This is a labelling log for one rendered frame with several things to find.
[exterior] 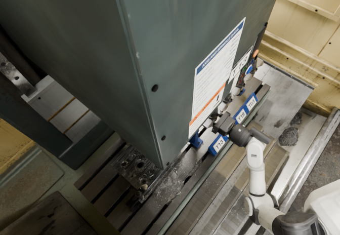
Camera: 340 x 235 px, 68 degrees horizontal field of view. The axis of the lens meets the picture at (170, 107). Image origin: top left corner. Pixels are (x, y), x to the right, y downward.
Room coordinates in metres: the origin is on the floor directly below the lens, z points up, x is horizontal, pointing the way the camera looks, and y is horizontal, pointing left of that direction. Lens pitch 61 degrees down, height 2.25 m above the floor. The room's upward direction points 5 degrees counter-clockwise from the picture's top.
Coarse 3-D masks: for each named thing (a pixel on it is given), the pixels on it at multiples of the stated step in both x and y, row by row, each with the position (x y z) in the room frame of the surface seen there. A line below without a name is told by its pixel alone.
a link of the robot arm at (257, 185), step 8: (256, 176) 0.24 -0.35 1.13; (264, 176) 0.24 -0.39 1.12; (256, 184) 0.21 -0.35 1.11; (264, 184) 0.21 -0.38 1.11; (256, 192) 0.18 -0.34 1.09; (264, 192) 0.18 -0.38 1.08; (256, 200) 0.15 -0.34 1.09; (264, 200) 0.14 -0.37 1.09; (272, 200) 0.14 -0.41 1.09; (256, 208) 0.11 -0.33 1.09
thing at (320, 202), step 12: (336, 180) 0.16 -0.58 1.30; (312, 192) 0.13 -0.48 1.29; (324, 192) 0.12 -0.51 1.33; (336, 192) 0.12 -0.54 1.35; (312, 204) 0.09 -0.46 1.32; (324, 204) 0.08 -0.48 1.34; (336, 204) 0.08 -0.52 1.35; (324, 216) 0.05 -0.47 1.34; (336, 216) 0.04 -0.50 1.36; (324, 228) 0.01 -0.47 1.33; (336, 228) 0.01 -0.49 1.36
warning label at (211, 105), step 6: (222, 90) 0.36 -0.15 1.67; (216, 96) 0.34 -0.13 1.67; (210, 102) 0.32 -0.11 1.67; (216, 102) 0.35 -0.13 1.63; (204, 108) 0.30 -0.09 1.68; (210, 108) 0.33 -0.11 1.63; (198, 114) 0.28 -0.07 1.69; (204, 114) 0.31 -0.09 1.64; (192, 120) 0.27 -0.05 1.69; (198, 120) 0.29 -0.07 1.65; (192, 126) 0.27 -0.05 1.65; (198, 126) 0.29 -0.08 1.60; (192, 132) 0.27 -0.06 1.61
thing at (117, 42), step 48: (0, 0) 0.47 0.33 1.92; (48, 0) 0.28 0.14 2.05; (96, 0) 0.20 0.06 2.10; (144, 0) 0.20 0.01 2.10; (192, 0) 0.25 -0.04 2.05; (240, 0) 0.35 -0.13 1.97; (48, 48) 0.39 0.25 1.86; (96, 48) 0.23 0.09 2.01; (144, 48) 0.19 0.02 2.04; (192, 48) 0.26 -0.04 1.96; (240, 48) 0.39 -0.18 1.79; (96, 96) 0.30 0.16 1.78; (144, 96) 0.19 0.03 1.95; (192, 96) 0.26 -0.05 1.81; (144, 144) 0.21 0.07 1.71
